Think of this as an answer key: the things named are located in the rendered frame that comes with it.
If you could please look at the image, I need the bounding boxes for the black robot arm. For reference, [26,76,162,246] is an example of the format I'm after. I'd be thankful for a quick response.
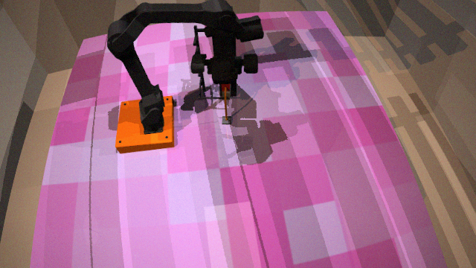
[107,0,264,135]

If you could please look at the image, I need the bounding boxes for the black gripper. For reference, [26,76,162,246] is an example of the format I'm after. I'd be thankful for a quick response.
[191,46,258,74]

